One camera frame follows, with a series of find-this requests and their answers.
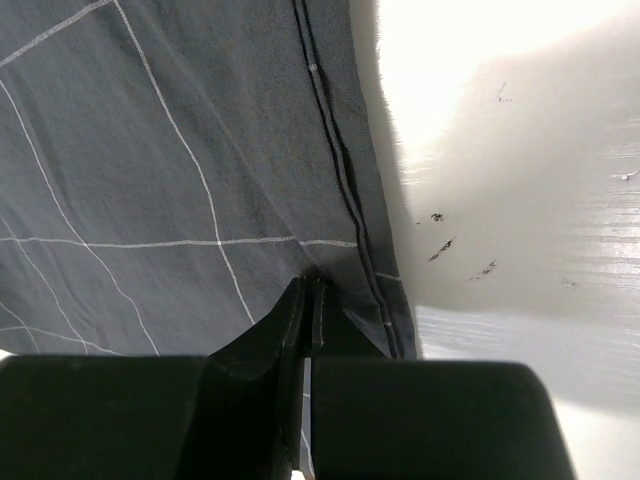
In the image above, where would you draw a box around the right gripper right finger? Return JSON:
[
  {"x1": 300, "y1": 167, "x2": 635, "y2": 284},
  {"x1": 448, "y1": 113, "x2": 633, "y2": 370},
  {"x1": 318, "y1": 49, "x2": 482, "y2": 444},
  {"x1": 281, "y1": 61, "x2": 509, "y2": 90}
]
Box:
[{"x1": 307, "y1": 277, "x2": 576, "y2": 480}]

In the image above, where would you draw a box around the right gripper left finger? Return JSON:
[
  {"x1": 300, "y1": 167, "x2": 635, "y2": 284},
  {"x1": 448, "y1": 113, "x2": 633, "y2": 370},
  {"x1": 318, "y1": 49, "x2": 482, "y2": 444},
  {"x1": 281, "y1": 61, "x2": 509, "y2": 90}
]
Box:
[{"x1": 0, "y1": 276, "x2": 307, "y2": 480}]

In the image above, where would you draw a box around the dark grey checked cloth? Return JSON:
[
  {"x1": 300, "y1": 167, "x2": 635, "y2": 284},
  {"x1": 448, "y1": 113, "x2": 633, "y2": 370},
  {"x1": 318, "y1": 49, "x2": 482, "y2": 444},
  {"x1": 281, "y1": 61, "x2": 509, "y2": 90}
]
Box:
[{"x1": 0, "y1": 0, "x2": 419, "y2": 361}]

